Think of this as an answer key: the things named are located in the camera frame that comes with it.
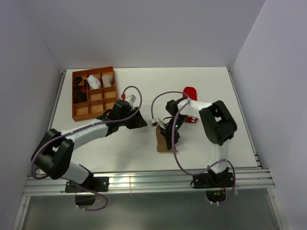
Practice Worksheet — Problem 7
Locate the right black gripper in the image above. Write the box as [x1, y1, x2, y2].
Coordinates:
[160, 115, 189, 150]

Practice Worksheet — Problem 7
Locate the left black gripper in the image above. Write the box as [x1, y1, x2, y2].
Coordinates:
[119, 107, 147, 130]

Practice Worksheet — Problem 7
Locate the tan ribbed sock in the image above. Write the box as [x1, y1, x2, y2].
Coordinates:
[155, 126, 175, 153]

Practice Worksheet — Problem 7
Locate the red patterned sock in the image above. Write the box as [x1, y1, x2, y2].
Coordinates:
[183, 87, 198, 124]

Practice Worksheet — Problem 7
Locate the dark brown striped sock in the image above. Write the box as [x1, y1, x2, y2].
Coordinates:
[72, 91, 87, 104]

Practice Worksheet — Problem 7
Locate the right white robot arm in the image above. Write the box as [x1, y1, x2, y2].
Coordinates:
[158, 97, 237, 187]

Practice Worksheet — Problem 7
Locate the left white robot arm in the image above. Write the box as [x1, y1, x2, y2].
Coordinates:
[31, 100, 148, 191]

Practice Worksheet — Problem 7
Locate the beige rolled sock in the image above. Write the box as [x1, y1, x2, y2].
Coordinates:
[102, 75, 114, 88]

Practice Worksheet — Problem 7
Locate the orange compartment tray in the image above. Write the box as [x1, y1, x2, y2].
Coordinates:
[72, 66, 118, 122]

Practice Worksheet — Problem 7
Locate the white rolled sock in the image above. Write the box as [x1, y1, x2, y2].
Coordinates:
[87, 75, 101, 90]

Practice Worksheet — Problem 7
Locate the black red rolled sock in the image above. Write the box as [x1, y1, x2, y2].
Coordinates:
[72, 77, 87, 92]

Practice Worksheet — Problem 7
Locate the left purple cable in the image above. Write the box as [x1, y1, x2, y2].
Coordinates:
[31, 85, 143, 212]

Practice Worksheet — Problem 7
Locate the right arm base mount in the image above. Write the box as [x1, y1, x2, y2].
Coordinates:
[190, 167, 236, 206]

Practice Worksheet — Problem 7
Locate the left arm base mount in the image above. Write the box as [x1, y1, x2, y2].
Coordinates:
[64, 176, 109, 211]

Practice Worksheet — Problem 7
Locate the aluminium front rail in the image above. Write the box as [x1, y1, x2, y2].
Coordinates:
[23, 168, 274, 196]

